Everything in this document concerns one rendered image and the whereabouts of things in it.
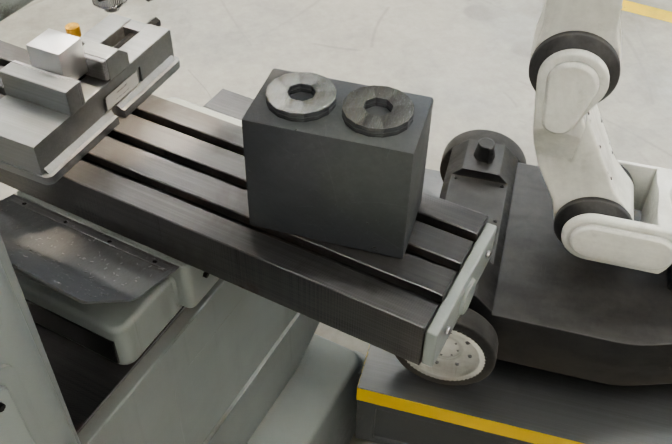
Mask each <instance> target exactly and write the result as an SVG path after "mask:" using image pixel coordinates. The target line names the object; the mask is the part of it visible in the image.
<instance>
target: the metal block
mask: <svg viewBox="0 0 672 444"><path fill-rule="evenodd" d="M26 47H27V51H28V54H29V58H30V61H31V65H32V66H35V67H38V68H41V69H44V70H47V71H50V72H54V73H57V74H60V75H63V76H66V77H69V78H72V79H76V80H78V79H79V78H80V77H81V76H83V75H84V74H85V73H86V72H88V67H87V63H86V59H85V55H84V50H83V46H82V42H81V38H80V37H76V36H73V35H70V34H66V33H63V32H60V31H56V30H53V29H50V28H49V29H47V30H46V31H44V32H43V33H42V34H40V35H39V36H37V37H36V38H35V39H33V40H32V41H31V42H29V43H28V44H26Z"/></svg>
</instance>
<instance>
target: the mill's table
mask: <svg viewBox="0 0 672 444"><path fill-rule="evenodd" d="M14 60H16V61H19V62H22V63H25V64H28V65H31V61H30V58H29V54H28V51H27V50H26V49H24V48H21V47H18V46H15V45H13V44H10V43H7V42H4V41H1V40H0V70H1V69H2V68H3V67H5V66H6V65H7V64H9V63H10V62H12V61H14ZM118 117H119V122H120V124H119V125H118V126H117V127H116V128H114V129H113V130H112V131H111V132H110V133H109V134H108V135H107V136H106V137H105V138H104V139H103V140H101V141H100V142H99V143H98V144H97V145H96V146H95V147H94V148H93V149H92V150H91V151H90V152H89V153H87V154H86V155H85V156H84V157H83V158H82V159H81V160H80V161H79V162H78V163H77V164H76V165H74V166H73V167H72V168H71V169H70V170H69V171H68V172H67V173H66V174H65V175H64V176H63V177H62V178H60V179H59V180H58V181H57V182H56V183H55V184H52V185H44V184H42V183H39V182H36V181H34V180H31V179H28V178H26V177H23V176H20V175H17V174H15V173H12V172H9V171H7V170H4V169H1V168H0V182H1V183H3V184H6V185H8V186H10V187H12V188H15V189H17V190H19V191H22V192H24V193H26V194H28V195H31V196H33V197H35V198H38V199H40V200H42V201H44V202H47V203H49V204H51V205H54V206H56V207H58V208H60V209H63V210H65V211H67V212H70V213H72V214H74V215H76V216H79V217H81V218H83V219H86V220H88V221H90V222H92V223H95V224H97V225H99V226H102V227H104V228H106V229H108V230H111V231H113V232H115V233H118V234H120V235H122V236H124V237H127V238H129V239H131V240H134V241H136V242H138V243H140V244H143V245H145V246H147V247H150V248H152V249H154V250H156V251H159V252H161V253H163V254H166V255H168V256H170V257H172V258H175V259H177V260H179V261H182V262H184V263H186V264H188V265H191V266H193V267H195V268H198V269H200V270H202V271H204V272H207V273H209V274H211V275H213V276H216V277H218V278H220V279H223V280H225V281H227V282H229V283H232V284H234V285H236V286H239V287H241V288H243V289H245V290H248V291H250V292H252V293H255V294H257V295H259V296H261V297H264V298H266V299H268V300H271V301H273V302H275V303H277V304H280V305H282V306H284V307H287V308H289V309H291V310H293V311H296V312H298V313H300V314H303V315H305V316H307V317H309V318H312V319H314V320H316V321H319V322H321V323H323V324H325V325H328V326H330V327H332V328H335V329H337V330H339V331H341V332H344V333H346V334H348V335H351V336H353V337H355V338H357V339H360V340H362V341H364V342H367V343H369V344H371V345H373V346H376V347H378V348H380V349H383V350H385V351H387V352H389V353H392V354H394V355H396V356H399V357H401V358H403V359H405V360H408V361H410V362H412V363H415V364H417V365H420V363H421V362H422V363H423V364H425V365H427V366H429V367H432V366H433V365H434V363H435V362H436V360H437V358H438V356H439V354H440V352H441V350H442V349H443V347H444V345H445V343H446V341H447V339H448V337H449V336H450V334H451V332H452V330H453V328H454V326H455V324H456V323H457V321H458V319H459V317H460V315H463V314H464V313H465V312H466V311H467V309H468V307H469V305H470V302H471V300H472V297H473V295H474V291H475V288H476V284H477V282H478V280H479V278H480V277H481V275H482V273H483V271H484V269H485V267H486V265H487V263H488V262H489V260H490V257H491V253H492V248H493V243H494V239H495V234H496V229H497V227H496V226H495V225H492V224H490V223H487V219H488V215H486V214H483V213H480V212H477V211H475V210H472V209H469V208H466V207H464V206H461V205H458V204H455V203H452V202H450V201H447V200H444V199H441V198H438V197H436V196H433V195H430V194H427V193H425V192H422V199H421V204H420V207H419V210H418V213H417V216H416V220H415V223H414V226H413V229H412V232H411V235H410V239H409V242H408V245H407V248H406V251H405V254H404V257H403V258H402V259H399V258H395V257H391V256H386V255H382V254H377V253H373V252H368V251H364V250H360V249H355V248H351V247H346V246H342V245H337V244H333V243H328V242H324V241H320V240H315V239H311V238H306V237H302V236H297V235H293V234H289V233H284V232H280V231H275V230H271V229H266V228H262V227H258V226H253V225H251V224H250V220H249V208H248V195H247V183H246V170H245V158H244V146H243V133H242V127H241V126H238V125H235V124H232V123H230V122H227V121H224V120H221V119H219V118H216V117H213V116H210V115H207V114H205V113H202V112H199V111H196V110H194V109H191V108H188V107H185V106H182V105H180V104H177V103H174V102H171V101H168V100H166V99H163V98H160V97H157V96H155V95H152V94H151V95H150V96H149V97H148V98H147V99H146V100H145V101H144V102H143V103H141V104H140V105H139V106H138V107H137V108H136V109H135V110H134V111H133V112H132V113H131V114H130V115H128V116H127V117H123V116H118Z"/></svg>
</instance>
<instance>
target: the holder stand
mask: <svg viewBox="0 0 672 444"><path fill-rule="evenodd" d="M432 109H433V98H432V97H428V96H423V95H418V94H412V93H407V92H401V91H400V90H397V89H394V88H391V87H388V86H376V85H372V86H369V85H363V84H358V83H352V82H347V81H341V80H336V79H331V78H326V77H324V76H322V75H318V74H315V73H312V72H293V71H287V70H282V69H276V68H274V69H273V70H272V71H271V73H270V74H269V76H268V78H267V79H266V81H265V82H264V84H263V86H262V87H261V89H260V91H259V92H258V94H257V95H256V97H255V99H254V100H253V102H252V103H251V105H250V107H249V108H248V110H247V111H246V113H245V115H244V116H243V118H242V133H243V146H244V158H245V170H246V183H247V195H248V208H249V220H250V224H251V225H253V226H258V227H262V228H266V229H271V230H275V231H280V232H284V233H289V234H293V235H297V236H302V237H306V238H311V239H315V240H320V241H324V242H328V243H333V244H337V245H342V246H346V247H351V248H355V249H360V250H364V251H368V252H373V253H377V254H382V255H386V256H391V257H395V258H399V259H402V258H403V257H404V254H405V251H406V248H407V245H408V242H409V239H410V235H411V232H412V229H413V226H414V223H415V220H416V216H417V213H418V210H419V207H420V204H421V199H422V191H423V183H424V175H425V166H426V158H427V150H428V142H429V133H430V125H431V117H432Z"/></svg>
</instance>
